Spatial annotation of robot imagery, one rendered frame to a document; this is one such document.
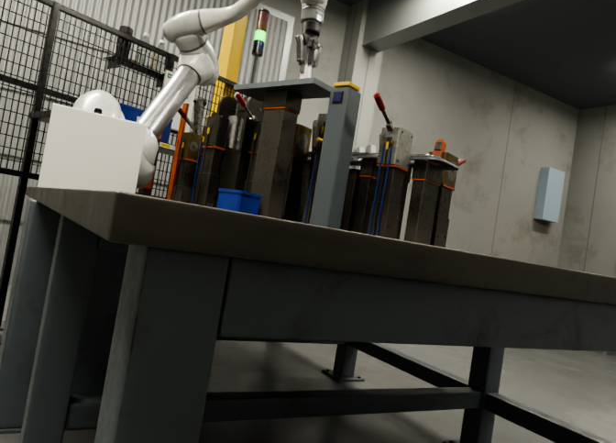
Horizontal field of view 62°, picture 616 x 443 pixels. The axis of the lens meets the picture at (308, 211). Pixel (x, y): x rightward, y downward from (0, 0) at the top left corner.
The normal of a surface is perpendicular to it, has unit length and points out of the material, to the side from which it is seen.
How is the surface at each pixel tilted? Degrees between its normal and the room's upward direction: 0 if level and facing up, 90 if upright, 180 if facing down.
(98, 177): 90
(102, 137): 90
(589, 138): 90
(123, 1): 90
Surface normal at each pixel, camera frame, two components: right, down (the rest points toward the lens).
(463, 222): 0.51, 0.04
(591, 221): -0.85, -0.16
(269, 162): -0.63, -0.14
